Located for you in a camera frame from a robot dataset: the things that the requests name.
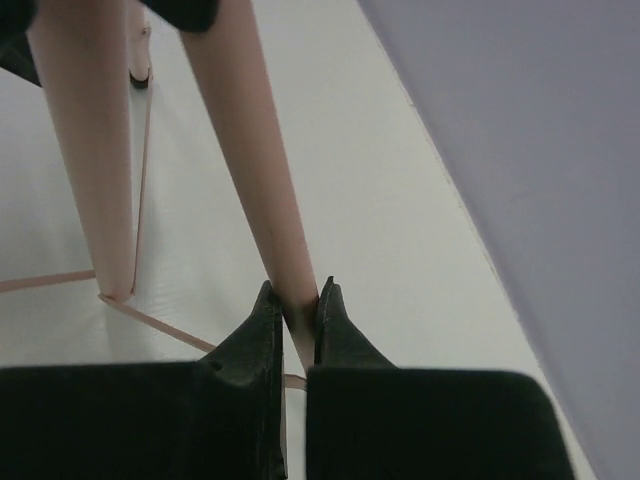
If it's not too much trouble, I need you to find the pink music stand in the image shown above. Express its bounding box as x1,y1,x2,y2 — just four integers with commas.
1,1,319,368

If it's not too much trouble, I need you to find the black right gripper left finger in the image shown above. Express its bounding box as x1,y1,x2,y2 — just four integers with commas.
1,284,286,479

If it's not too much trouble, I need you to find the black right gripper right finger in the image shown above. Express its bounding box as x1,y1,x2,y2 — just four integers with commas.
305,279,574,479

